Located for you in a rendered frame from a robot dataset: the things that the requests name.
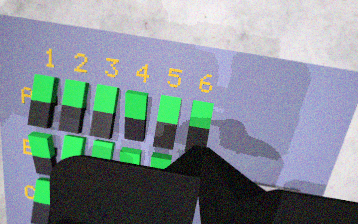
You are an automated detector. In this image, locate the grey switch panel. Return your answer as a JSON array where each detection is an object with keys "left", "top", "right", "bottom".
[{"left": 0, "top": 14, "right": 358, "bottom": 224}]

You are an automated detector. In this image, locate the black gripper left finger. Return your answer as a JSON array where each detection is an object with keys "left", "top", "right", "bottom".
[{"left": 49, "top": 145, "right": 203, "bottom": 224}]

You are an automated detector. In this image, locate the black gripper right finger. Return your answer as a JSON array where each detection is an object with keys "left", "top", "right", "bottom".
[{"left": 198, "top": 147, "right": 358, "bottom": 224}]

